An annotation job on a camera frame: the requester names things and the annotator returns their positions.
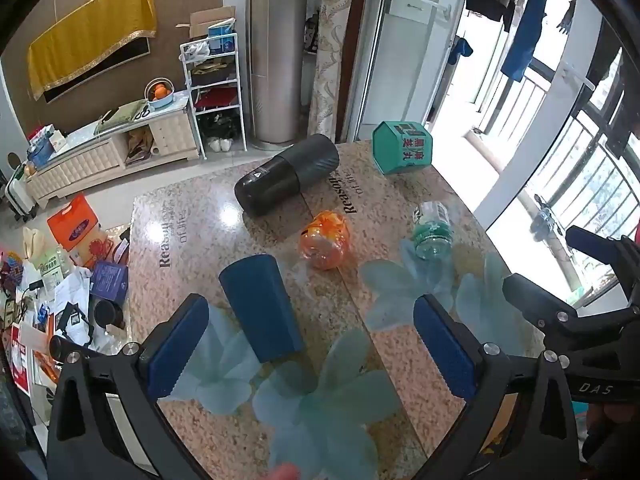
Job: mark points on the teal hexagonal tin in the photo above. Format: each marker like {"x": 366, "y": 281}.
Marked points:
{"x": 402, "y": 147}

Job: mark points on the cardboard box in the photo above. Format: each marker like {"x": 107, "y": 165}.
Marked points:
{"x": 205, "y": 22}

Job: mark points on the white tv cabinet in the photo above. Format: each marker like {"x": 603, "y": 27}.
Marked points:
{"x": 105, "y": 152}

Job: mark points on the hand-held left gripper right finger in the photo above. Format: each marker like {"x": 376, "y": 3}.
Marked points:
{"x": 445, "y": 347}

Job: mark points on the hanging blue garment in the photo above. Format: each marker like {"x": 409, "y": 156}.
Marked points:
{"x": 527, "y": 25}

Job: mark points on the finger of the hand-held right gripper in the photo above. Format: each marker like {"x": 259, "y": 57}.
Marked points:
{"x": 537, "y": 305}
{"x": 592, "y": 245}

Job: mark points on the tall standing air conditioner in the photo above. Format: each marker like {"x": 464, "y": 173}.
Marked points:
{"x": 277, "y": 55}

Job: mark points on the green clear plastic bottle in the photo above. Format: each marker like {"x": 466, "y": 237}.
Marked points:
{"x": 432, "y": 232}

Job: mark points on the wall television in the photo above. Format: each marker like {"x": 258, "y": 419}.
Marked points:
{"x": 100, "y": 72}

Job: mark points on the hanging blue sock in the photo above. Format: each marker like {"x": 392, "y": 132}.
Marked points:
{"x": 460, "y": 50}

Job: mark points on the white suitcase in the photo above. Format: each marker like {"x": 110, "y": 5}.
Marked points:
{"x": 17, "y": 192}

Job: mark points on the black mug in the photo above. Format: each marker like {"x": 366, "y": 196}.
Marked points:
{"x": 107, "y": 314}

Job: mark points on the yellow cloth cover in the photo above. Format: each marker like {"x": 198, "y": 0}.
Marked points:
{"x": 90, "y": 35}

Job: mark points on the patterned beige curtain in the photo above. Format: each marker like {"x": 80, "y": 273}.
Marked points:
{"x": 332, "y": 50}

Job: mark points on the orange plastic jar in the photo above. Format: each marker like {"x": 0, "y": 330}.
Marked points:
{"x": 326, "y": 240}

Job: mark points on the person's left hand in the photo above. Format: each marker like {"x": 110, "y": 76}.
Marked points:
{"x": 285, "y": 472}

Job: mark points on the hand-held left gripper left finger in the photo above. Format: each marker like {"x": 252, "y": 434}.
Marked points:
{"x": 177, "y": 347}

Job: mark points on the fruit basket with oranges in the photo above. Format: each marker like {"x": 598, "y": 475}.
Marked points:
{"x": 159, "y": 94}

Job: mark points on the balcony railing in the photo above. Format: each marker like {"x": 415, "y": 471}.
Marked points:
{"x": 575, "y": 140}

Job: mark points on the person's right hand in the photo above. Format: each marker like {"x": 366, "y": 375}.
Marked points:
{"x": 612, "y": 425}

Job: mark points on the white metal shelf rack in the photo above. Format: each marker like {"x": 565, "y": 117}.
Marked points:
{"x": 215, "y": 95}

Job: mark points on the dark blue cup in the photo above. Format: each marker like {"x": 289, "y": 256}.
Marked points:
{"x": 262, "y": 307}

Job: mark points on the pair of white shoes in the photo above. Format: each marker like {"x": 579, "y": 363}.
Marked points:
{"x": 220, "y": 144}

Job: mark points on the dark blue box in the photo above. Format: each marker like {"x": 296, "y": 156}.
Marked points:
{"x": 110, "y": 282}

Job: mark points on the orange paper bag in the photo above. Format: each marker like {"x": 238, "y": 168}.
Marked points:
{"x": 75, "y": 225}

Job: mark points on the black cylindrical flask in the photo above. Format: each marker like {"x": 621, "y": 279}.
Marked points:
{"x": 287, "y": 175}

